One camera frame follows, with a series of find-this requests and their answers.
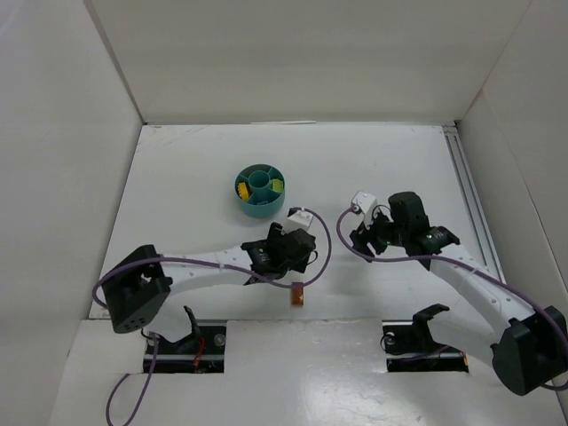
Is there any brown printed lego tile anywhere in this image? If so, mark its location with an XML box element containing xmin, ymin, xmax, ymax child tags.
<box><xmin>291</xmin><ymin>287</ymin><xmax>304</xmax><ymax>307</ymax></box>

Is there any teal divided round container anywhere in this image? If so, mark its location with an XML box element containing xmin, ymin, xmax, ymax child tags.
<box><xmin>234</xmin><ymin>164</ymin><xmax>286</xmax><ymax>219</ymax></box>

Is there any green lego brick 2x2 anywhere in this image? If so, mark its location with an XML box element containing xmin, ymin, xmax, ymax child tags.
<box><xmin>270</xmin><ymin>178</ymin><xmax>284</xmax><ymax>193</ymax></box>

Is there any yellow lego brick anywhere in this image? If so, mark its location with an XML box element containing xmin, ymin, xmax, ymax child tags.
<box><xmin>236</xmin><ymin>181</ymin><xmax>253</xmax><ymax>202</ymax></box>

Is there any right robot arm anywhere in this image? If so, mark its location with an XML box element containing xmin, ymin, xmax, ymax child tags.
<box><xmin>342</xmin><ymin>192</ymin><xmax>567</xmax><ymax>396</ymax></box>

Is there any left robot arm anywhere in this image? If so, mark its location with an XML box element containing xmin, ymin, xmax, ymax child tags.
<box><xmin>99</xmin><ymin>223</ymin><xmax>316</xmax><ymax>343</ymax></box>

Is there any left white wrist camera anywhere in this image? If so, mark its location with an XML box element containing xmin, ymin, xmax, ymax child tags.
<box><xmin>283</xmin><ymin>208</ymin><xmax>314</xmax><ymax>233</ymax></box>

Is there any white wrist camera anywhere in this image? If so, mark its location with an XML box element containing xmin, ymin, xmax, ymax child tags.
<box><xmin>351</xmin><ymin>191</ymin><xmax>378</xmax><ymax>229</ymax></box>
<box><xmin>283</xmin><ymin>208</ymin><xmax>314</xmax><ymax>233</ymax></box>

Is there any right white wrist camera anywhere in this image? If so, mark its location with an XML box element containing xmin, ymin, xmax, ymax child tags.
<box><xmin>351</xmin><ymin>191</ymin><xmax>378</xmax><ymax>229</ymax></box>

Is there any aluminium rail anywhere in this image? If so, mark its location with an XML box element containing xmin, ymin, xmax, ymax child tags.
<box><xmin>442</xmin><ymin>125</ymin><xmax>506</xmax><ymax>282</ymax></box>

